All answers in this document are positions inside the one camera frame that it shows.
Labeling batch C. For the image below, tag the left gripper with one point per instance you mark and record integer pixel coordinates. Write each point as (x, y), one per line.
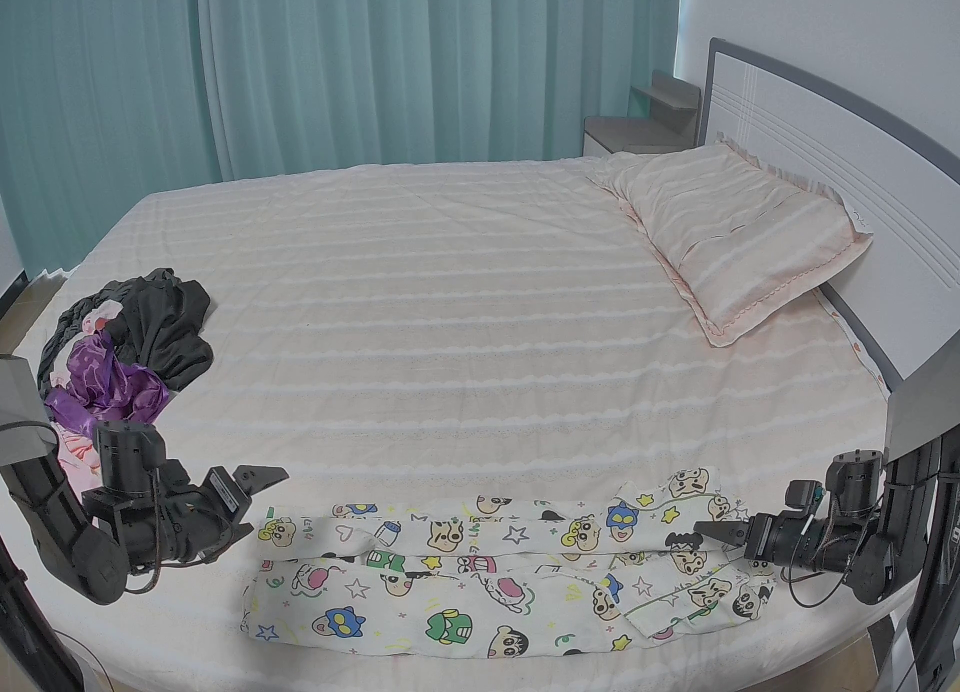
(225, 501)

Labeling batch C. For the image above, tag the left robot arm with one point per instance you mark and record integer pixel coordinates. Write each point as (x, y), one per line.
(127, 449)

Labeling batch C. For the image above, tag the blue-green curtain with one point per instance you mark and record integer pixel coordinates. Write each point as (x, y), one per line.
(337, 36)

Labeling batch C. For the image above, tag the white printed pyjama top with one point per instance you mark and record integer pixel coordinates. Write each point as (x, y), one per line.
(487, 599)

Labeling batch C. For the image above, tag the pale pink pillow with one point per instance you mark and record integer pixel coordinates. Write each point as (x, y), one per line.
(735, 239)

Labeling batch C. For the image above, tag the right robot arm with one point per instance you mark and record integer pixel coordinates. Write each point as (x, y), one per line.
(855, 475)

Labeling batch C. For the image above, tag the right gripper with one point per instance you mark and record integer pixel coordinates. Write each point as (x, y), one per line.
(780, 543)

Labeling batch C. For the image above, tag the pile of clothes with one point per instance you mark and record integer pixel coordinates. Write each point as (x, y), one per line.
(165, 329)

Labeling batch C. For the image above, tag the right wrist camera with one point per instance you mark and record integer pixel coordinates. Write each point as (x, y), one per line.
(801, 498)

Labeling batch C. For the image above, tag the bed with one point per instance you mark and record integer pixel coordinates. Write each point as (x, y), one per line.
(450, 336)

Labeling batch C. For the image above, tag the grey white bedside table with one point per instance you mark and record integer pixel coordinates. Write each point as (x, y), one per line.
(630, 133)

